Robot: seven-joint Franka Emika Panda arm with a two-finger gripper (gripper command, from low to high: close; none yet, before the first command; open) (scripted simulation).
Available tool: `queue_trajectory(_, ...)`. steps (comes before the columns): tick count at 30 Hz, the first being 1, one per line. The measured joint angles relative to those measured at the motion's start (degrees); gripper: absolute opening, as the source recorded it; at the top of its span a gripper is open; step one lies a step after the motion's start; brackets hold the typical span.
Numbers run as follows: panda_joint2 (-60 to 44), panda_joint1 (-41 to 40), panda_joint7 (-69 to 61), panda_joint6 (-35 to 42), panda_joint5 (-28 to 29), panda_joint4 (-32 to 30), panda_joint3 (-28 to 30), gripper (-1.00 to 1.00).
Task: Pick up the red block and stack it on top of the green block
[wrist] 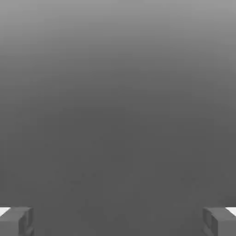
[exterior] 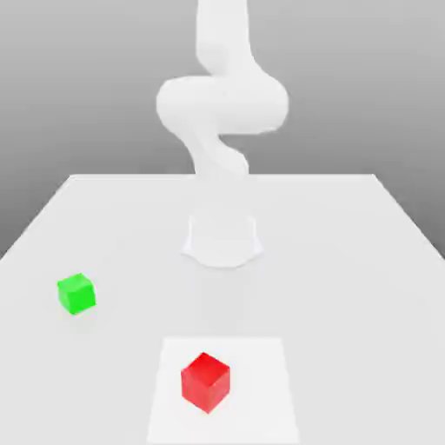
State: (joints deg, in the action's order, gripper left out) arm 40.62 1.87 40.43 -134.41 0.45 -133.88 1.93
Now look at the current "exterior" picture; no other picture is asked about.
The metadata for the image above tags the small red cube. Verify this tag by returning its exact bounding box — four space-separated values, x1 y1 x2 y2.
180 351 231 415

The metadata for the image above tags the small green cube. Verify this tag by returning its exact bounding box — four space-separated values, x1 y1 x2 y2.
56 272 97 316

